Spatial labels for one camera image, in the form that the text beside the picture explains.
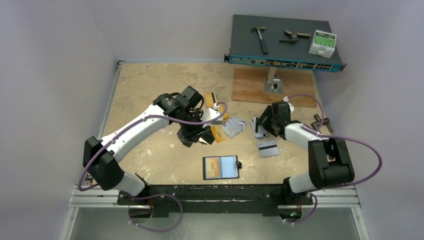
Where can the wooden board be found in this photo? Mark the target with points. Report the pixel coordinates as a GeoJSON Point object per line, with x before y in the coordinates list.
{"type": "Point", "coordinates": [256, 85]}

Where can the small hammer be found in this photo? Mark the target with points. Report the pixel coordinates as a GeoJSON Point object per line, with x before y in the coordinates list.
{"type": "Point", "coordinates": [263, 46]}

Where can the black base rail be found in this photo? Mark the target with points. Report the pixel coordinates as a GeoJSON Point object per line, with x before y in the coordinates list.
{"type": "Point", "coordinates": [269, 200]}

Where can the metal crank handle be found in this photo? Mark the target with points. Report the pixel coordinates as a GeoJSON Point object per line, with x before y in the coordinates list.
{"type": "Point", "coordinates": [325, 122]}

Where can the white green box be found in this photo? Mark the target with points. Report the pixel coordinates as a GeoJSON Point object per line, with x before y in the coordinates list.
{"type": "Point", "coordinates": [323, 44]}

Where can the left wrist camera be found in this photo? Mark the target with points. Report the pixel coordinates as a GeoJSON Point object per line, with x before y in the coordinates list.
{"type": "Point", "coordinates": [210, 114]}

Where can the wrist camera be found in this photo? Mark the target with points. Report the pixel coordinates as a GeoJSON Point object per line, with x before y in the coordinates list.
{"type": "Point", "coordinates": [210, 114]}
{"type": "Point", "coordinates": [290, 105]}

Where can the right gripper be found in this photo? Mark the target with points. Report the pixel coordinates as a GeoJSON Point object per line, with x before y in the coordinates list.
{"type": "Point", "coordinates": [265, 120]}

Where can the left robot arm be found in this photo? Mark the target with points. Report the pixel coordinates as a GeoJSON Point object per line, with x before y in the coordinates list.
{"type": "Point", "coordinates": [101, 157]}

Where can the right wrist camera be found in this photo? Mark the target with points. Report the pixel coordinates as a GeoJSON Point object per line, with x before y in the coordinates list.
{"type": "Point", "coordinates": [290, 105]}

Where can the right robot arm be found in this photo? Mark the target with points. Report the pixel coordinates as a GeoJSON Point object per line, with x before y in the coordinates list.
{"type": "Point", "coordinates": [329, 161]}

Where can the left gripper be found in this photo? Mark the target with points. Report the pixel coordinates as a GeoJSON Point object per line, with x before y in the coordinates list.
{"type": "Point", "coordinates": [192, 135]}

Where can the spread white blue cards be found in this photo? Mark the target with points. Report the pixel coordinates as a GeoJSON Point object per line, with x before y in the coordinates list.
{"type": "Point", "coordinates": [233, 126]}

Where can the blue network switch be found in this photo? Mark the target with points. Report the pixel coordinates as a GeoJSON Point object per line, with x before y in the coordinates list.
{"type": "Point", "coordinates": [245, 47]}

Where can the black leather card holder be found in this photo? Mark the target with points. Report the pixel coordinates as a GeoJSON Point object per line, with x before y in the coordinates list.
{"type": "Point", "coordinates": [229, 167]}

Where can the grey card black stripe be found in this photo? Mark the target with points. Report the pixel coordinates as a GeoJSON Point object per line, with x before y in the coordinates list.
{"type": "Point", "coordinates": [268, 149]}

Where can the yellow card stack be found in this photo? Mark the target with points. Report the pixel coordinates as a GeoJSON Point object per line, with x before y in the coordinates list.
{"type": "Point", "coordinates": [211, 101]}

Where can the black card stack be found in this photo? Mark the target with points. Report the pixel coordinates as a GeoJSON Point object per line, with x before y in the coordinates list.
{"type": "Point", "coordinates": [188, 137]}

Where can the metal clamp tool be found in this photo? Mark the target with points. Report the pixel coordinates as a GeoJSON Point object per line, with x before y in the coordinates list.
{"type": "Point", "coordinates": [294, 36]}

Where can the metal stand bracket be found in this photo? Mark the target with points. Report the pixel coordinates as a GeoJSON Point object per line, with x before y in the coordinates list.
{"type": "Point", "coordinates": [273, 84]}

